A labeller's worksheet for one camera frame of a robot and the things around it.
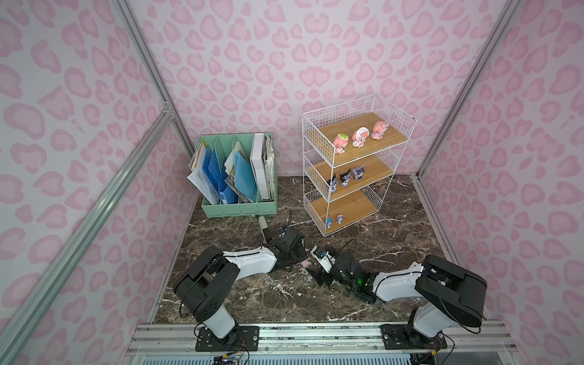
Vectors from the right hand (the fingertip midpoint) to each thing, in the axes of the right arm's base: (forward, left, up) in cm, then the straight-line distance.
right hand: (314, 260), depth 86 cm
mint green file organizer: (+47, +42, +18) cm, 66 cm away
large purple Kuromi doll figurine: (+23, -15, +24) cm, 36 cm away
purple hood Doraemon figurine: (+19, -11, -1) cm, 22 cm away
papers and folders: (+28, +30, +15) cm, 43 cm away
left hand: (+5, +3, -2) cm, 7 cm away
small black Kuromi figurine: (+17, -6, +24) cm, 30 cm away
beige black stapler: (+13, +21, -1) cm, 24 cm away
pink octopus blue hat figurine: (0, +4, -2) cm, 4 cm away
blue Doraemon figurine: (+17, -6, -1) cm, 19 cm away
